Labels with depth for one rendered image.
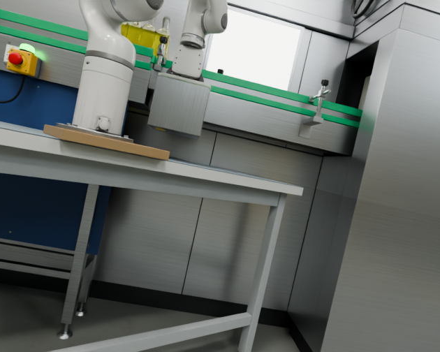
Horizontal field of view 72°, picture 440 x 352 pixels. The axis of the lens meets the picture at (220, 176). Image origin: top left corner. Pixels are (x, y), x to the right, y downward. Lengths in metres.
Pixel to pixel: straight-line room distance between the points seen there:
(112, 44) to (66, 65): 0.46
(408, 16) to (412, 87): 0.26
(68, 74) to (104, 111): 0.48
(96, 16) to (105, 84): 0.18
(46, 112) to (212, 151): 0.71
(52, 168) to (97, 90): 0.21
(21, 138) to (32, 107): 0.58
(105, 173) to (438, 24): 1.31
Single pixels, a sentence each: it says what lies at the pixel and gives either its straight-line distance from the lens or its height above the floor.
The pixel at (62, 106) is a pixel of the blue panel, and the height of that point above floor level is 0.85.
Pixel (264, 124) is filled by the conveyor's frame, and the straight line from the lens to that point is 1.30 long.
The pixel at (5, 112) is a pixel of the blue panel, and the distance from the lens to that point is 1.35.
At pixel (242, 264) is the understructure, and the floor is 0.30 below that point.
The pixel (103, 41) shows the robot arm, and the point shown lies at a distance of 0.84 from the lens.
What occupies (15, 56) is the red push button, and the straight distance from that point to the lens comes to 1.23.
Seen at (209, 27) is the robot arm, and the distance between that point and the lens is 1.12.
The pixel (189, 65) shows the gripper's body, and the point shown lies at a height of 1.08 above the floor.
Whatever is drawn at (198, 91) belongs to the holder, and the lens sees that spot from 1.00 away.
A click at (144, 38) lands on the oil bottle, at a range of 1.38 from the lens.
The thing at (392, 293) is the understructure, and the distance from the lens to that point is 1.47.
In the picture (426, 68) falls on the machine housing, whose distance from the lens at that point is 1.46.
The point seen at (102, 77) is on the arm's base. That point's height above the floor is 0.91.
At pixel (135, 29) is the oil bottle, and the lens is 1.40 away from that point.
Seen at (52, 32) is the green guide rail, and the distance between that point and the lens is 1.35.
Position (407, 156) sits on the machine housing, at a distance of 1.38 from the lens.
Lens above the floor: 0.77
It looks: 2 degrees down
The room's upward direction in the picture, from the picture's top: 12 degrees clockwise
